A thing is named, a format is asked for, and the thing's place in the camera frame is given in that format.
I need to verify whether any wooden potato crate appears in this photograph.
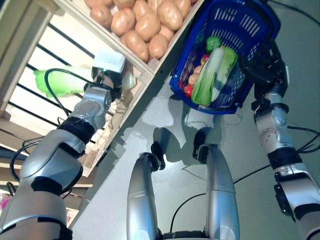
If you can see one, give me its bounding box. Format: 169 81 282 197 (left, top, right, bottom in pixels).
53 0 208 85

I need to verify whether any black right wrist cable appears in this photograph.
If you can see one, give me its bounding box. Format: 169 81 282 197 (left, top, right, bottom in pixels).
286 124 320 154

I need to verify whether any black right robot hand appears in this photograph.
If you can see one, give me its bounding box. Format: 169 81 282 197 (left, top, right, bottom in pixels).
236 40 291 88

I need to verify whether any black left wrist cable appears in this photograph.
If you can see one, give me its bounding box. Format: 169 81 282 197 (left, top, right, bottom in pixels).
44 68 100 118

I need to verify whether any red tomato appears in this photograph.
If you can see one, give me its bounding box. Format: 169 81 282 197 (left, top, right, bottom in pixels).
183 84 195 98

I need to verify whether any green bell pepper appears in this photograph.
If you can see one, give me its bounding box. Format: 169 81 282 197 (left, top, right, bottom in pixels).
206 36 223 53

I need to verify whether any grey robot pelvis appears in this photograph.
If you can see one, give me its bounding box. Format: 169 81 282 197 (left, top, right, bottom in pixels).
159 230 211 240

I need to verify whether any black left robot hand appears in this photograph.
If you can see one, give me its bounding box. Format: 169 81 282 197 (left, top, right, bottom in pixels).
90 66 127 100

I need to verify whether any silver left robot leg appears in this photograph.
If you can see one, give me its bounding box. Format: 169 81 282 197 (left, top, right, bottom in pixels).
126 141 166 240

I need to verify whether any black floor cable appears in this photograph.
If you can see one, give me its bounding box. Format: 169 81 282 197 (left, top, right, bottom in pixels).
169 161 275 233

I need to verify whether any wooden slatted cabbage crate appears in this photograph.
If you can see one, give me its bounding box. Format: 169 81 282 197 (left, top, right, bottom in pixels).
0 0 155 177

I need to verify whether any blue plastic shopping basket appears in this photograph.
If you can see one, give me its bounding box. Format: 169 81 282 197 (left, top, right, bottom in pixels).
169 0 281 115

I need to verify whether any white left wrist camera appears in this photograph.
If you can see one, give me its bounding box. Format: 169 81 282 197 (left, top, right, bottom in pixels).
93 49 127 75

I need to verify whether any small brown potato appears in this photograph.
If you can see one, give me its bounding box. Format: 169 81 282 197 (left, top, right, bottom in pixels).
187 72 201 86

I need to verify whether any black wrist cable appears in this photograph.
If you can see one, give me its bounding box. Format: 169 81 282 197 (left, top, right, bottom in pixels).
286 124 320 154
44 68 100 118

